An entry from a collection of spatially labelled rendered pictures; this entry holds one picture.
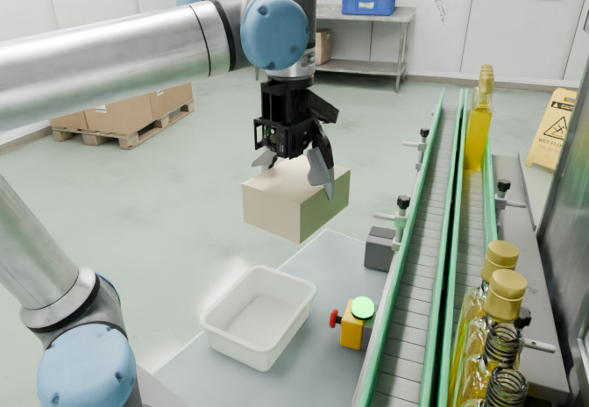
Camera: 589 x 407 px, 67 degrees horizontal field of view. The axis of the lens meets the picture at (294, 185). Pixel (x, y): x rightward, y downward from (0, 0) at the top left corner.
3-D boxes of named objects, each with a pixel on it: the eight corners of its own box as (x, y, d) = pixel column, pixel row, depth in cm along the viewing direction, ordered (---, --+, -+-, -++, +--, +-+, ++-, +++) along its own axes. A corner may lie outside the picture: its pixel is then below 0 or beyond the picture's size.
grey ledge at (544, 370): (553, 433, 71) (573, 384, 66) (494, 416, 73) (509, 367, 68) (513, 182, 150) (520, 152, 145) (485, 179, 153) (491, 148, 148)
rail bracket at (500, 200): (518, 239, 104) (532, 188, 98) (486, 233, 106) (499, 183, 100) (516, 230, 107) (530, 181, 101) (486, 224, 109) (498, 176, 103)
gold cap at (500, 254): (518, 280, 53) (527, 249, 51) (501, 291, 51) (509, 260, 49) (491, 265, 55) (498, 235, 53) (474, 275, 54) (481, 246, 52)
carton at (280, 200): (244, 221, 78) (241, 183, 74) (296, 188, 89) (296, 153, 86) (300, 244, 71) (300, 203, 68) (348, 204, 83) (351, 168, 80)
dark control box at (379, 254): (393, 274, 112) (397, 247, 108) (363, 267, 114) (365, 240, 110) (399, 256, 119) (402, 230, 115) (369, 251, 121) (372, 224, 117)
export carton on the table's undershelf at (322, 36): (277, 60, 596) (276, 29, 578) (291, 55, 632) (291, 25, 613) (320, 65, 572) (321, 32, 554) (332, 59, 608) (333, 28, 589)
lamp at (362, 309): (371, 323, 87) (372, 310, 85) (348, 317, 88) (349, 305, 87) (375, 308, 91) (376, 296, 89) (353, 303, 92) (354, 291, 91)
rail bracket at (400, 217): (402, 255, 98) (409, 203, 92) (369, 248, 100) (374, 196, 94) (404, 246, 101) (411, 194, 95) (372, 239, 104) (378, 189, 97)
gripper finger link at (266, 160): (236, 175, 78) (257, 141, 72) (258, 164, 83) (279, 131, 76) (247, 188, 78) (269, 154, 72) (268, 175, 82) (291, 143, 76)
